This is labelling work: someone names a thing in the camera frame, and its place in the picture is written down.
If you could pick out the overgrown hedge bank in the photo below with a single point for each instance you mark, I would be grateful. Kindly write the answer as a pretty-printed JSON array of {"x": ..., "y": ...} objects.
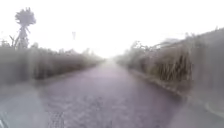
[{"x": 176, "y": 63}]

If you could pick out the tall dry grass verge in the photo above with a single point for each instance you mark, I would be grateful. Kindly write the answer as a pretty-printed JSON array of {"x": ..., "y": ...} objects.
[{"x": 40, "y": 63}]

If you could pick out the tall slender tree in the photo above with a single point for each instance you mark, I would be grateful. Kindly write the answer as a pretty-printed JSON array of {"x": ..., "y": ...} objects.
[{"x": 24, "y": 23}]

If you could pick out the grey asphalt road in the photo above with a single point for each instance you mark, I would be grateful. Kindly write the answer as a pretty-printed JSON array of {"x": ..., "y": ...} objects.
[{"x": 106, "y": 96}]

